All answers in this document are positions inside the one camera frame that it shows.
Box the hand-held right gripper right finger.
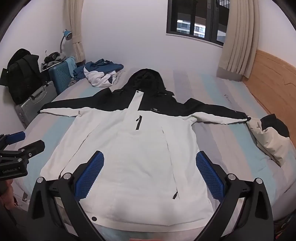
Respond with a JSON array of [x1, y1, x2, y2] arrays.
[[195, 151, 272, 241]]

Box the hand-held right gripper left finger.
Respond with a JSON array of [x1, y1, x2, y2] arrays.
[[27, 151, 105, 241]]

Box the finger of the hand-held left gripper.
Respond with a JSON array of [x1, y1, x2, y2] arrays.
[[18, 140, 45, 161], [0, 131, 25, 149]]

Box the white and black hooded jacket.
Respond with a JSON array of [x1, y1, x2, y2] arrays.
[[38, 68, 251, 232]]

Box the grey crumpled clothes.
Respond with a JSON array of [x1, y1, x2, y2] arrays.
[[41, 52, 67, 70]]

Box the blue and white clothes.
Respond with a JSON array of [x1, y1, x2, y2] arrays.
[[73, 59, 124, 87]]

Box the person's left hand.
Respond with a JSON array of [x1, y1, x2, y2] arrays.
[[0, 181, 18, 207]]

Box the silver hard case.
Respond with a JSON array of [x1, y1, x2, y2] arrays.
[[15, 81, 58, 129]]

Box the black backpack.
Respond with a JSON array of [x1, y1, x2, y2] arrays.
[[0, 48, 43, 105]]

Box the beige and black jacket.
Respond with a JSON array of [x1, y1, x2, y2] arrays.
[[246, 113, 290, 167]]

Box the teal suitcase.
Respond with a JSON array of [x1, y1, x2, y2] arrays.
[[48, 57, 77, 94]]

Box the bed with striped sheet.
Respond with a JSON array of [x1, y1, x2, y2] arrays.
[[15, 67, 296, 241]]

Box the wooden headboard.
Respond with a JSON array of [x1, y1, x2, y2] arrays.
[[242, 49, 296, 149]]

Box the blue desk lamp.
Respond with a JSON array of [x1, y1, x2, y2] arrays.
[[60, 29, 73, 55]]

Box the beige curtain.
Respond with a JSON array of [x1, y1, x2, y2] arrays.
[[63, 0, 86, 64], [216, 0, 258, 81]]

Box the dark framed window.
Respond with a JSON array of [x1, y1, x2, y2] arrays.
[[166, 0, 230, 46]]

